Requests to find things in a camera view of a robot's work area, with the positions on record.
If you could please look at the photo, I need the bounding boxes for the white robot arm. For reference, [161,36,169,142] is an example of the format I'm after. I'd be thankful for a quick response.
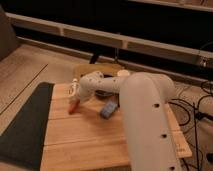
[70,71,182,171]

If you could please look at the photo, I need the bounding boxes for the dark round bowl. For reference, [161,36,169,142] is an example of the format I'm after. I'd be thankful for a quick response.
[95,90,117,99]

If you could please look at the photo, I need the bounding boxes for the black floor cables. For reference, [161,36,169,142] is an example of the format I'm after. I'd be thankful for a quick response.
[168,79,213,171]

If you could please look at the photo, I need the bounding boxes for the dark green floor mat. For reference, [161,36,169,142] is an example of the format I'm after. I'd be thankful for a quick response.
[0,82,54,171]

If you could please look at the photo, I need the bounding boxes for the blue sponge block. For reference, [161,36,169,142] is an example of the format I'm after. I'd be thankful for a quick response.
[100,101,118,119]

